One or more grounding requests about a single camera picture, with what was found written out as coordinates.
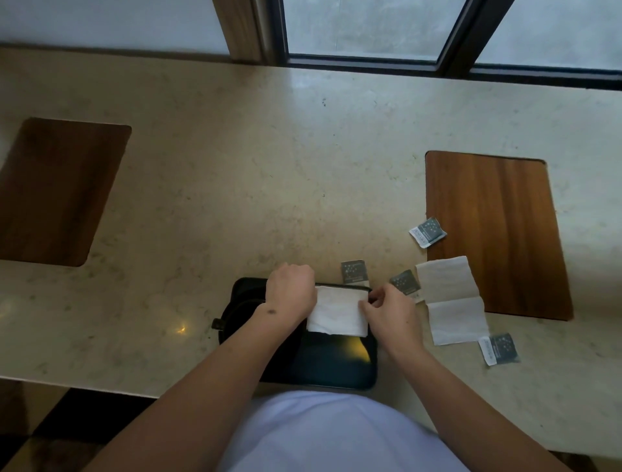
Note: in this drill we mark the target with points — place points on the person's right thumb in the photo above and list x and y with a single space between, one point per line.
369 306

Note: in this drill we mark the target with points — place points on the unfolded white tissue sheet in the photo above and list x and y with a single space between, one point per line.
452 301

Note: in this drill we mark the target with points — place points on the brown wooden wall trim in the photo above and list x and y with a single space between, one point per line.
240 29

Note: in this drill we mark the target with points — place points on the person's white shirt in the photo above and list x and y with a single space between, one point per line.
335 435

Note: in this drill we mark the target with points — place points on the person's right hand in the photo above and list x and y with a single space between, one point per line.
393 318

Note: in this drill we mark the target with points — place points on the white wet wipe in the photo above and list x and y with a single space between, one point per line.
337 311

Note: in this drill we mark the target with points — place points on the black window frame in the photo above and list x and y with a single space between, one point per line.
457 53

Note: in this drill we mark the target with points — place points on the person's right forearm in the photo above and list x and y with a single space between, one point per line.
461 413

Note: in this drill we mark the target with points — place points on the person's left forearm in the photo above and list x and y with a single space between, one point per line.
209 394

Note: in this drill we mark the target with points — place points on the brown wooden placemat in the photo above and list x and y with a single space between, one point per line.
495 233
56 192

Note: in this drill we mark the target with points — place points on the grey wipe sachet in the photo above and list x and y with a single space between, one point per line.
405 282
428 232
499 349
354 272

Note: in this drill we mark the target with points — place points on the person's left hand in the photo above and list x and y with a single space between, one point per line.
290 291

